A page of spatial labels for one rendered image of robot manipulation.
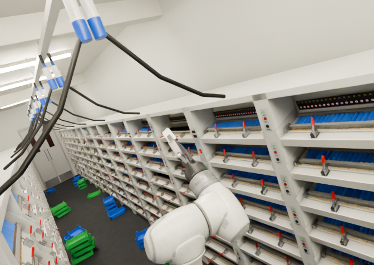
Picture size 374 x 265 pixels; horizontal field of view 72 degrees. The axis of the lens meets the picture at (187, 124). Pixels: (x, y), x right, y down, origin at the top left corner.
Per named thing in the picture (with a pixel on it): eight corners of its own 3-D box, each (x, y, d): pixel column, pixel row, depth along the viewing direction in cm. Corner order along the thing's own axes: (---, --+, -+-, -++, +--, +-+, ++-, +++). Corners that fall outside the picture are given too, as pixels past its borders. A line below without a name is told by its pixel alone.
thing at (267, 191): (287, 206, 148) (277, 189, 143) (219, 188, 199) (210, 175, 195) (303, 181, 157) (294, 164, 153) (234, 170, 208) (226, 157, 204)
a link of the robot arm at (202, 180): (215, 178, 76) (204, 163, 79) (192, 198, 76) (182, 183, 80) (225, 185, 83) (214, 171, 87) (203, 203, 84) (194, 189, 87)
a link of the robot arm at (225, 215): (226, 175, 78) (190, 192, 72) (261, 217, 69) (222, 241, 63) (220, 194, 85) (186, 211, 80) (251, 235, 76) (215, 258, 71)
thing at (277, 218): (296, 235, 151) (286, 219, 147) (227, 210, 202) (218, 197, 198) (311, 209, 160) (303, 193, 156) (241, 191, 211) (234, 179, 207)
